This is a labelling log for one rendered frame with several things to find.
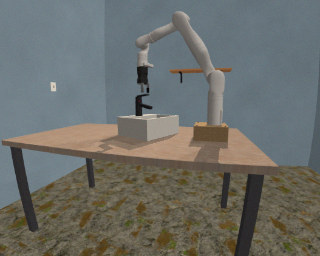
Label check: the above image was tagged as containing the white rectangular sink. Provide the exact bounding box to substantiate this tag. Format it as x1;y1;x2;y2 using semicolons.
117;114;179;141

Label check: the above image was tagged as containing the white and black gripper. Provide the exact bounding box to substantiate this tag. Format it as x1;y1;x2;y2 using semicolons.
137;59;154;93

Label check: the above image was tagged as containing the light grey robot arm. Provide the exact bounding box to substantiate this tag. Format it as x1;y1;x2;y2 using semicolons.
135;11;225;126

